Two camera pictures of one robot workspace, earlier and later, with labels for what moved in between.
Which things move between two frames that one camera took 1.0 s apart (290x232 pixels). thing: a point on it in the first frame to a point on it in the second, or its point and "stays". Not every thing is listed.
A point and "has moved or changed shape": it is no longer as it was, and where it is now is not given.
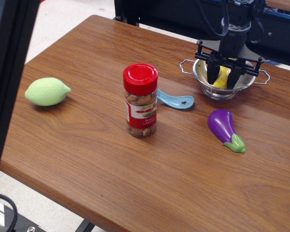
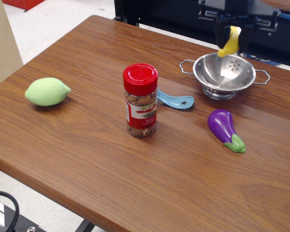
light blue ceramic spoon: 179,102 stays
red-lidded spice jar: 140,82 stays
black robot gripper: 231,50 to 265,15
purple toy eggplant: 220,122 stays
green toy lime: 46,92 stays
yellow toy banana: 221,80 has moved or changed shape
